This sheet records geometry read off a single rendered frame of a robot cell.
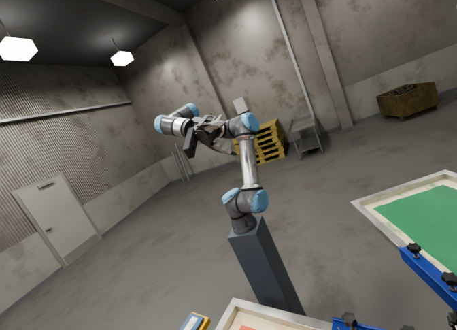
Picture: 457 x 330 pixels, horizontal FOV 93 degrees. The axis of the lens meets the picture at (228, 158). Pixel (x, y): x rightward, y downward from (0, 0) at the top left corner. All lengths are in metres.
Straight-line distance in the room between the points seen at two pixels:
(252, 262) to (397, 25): 7.01
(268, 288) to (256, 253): 0.25
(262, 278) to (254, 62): 6.65
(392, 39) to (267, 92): 3.37
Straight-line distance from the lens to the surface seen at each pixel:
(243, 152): 1.16
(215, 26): 7.92
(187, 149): 0.71
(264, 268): 1.39
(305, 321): 1.10
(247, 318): 1.25
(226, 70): 7.67
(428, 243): 1.38
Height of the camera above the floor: 1.85
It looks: 11 degrees down
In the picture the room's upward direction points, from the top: 24 degrees counter-clockwise
